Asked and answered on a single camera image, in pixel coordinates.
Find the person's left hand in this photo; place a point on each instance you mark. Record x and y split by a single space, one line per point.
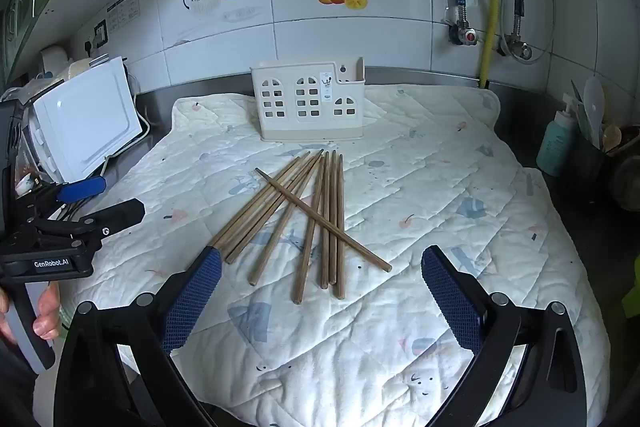
49 314

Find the white printed quilted mat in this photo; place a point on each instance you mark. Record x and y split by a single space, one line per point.
425 187

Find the white rice paddle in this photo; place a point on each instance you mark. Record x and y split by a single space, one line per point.
594 102

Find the white microwave oven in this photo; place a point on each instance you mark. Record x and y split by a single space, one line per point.
85 122

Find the wooden spoon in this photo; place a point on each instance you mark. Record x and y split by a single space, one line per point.
612 138

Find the white wall label sticker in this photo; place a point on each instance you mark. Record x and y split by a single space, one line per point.
122 9

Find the pile of wooden chopsticks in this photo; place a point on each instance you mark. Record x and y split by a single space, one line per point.
300 207

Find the black utensil container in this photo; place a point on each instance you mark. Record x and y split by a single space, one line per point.
587 167

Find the metal angle valve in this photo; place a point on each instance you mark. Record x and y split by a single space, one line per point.
520 49

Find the white rounded appliance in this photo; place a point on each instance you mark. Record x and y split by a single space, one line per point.
52 57

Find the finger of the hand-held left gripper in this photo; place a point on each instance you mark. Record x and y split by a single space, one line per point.
80 189
117 214

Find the teal spray bottle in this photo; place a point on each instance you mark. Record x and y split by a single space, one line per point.
556 142

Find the metal valve with red knob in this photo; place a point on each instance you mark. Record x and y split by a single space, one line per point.
469 36

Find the bright green object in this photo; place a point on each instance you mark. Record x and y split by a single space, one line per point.
633 287

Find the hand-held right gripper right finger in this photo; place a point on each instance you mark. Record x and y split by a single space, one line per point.
450 297

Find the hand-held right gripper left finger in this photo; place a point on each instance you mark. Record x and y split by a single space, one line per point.
192 297

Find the cream plastic utensil holder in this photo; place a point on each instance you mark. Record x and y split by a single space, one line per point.
300 107

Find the dark cooking pot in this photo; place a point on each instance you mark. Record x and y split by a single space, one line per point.
625 179

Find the black wall socket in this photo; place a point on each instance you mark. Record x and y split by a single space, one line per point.
100 32

